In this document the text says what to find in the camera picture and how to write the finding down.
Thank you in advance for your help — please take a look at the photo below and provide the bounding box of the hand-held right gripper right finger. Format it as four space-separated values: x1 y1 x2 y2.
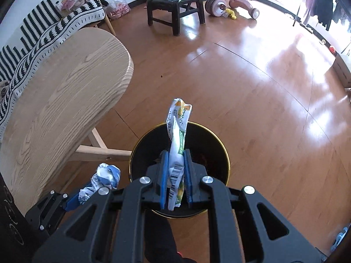
183 148 322 263

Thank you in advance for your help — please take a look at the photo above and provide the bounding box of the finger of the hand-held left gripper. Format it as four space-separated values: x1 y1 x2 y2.
25 190 84 233

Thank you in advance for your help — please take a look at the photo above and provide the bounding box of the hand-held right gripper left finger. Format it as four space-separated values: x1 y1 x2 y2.
32 150 170 263

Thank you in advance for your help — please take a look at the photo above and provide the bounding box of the white green snack wrapper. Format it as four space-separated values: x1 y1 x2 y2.
165 98 192 211

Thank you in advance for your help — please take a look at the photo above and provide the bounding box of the black gold-rimmed trash bin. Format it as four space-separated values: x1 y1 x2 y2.
129 122 231 220

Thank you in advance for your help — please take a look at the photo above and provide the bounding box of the blue white wrapper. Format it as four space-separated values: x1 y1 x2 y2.
79 163 121 204

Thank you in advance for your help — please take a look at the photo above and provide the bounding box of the person's dark-socked foot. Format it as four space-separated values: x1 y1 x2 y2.
144 211 198 263

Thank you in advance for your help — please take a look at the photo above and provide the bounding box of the light wooden table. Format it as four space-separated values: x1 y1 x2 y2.
0 27 135 217

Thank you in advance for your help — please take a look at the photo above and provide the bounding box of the blue plastic toy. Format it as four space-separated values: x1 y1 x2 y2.
328 226 351 252

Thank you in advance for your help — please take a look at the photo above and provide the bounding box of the black wooden stool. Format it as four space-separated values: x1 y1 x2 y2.
147 0 206 36

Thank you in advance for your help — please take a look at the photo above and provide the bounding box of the black white striped blanket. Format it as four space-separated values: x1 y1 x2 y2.
0 0 107 140

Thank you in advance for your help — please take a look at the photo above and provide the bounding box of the white pink plastic bag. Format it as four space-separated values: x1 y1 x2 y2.
104 0 131 20

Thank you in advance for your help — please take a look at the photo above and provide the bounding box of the cardboard box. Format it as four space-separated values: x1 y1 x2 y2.
332 52 351 87

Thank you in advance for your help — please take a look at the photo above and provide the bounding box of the clothes drying rack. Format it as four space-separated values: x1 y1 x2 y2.
300 0 347 32

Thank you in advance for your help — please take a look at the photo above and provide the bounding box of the wooden frame sofa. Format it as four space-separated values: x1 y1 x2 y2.
88 0 117 37

